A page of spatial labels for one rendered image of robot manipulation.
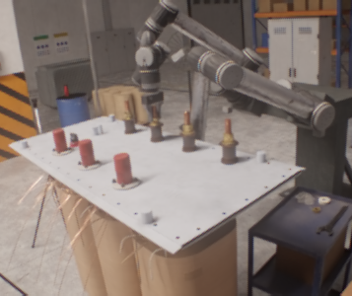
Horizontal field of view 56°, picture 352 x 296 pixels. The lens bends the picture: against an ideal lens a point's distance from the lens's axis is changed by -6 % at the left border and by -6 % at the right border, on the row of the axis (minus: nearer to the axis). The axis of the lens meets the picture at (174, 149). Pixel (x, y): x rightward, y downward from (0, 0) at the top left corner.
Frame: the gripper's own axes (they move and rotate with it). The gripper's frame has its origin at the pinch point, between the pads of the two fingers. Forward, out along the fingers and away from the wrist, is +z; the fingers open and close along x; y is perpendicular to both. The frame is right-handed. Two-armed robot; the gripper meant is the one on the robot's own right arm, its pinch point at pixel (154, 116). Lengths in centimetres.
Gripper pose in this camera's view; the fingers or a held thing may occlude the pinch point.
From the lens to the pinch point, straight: 200.2
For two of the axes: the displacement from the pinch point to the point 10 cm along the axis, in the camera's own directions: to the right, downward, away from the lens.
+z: 0.9, 9.3, 3.4
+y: 7.1, 1.8, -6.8
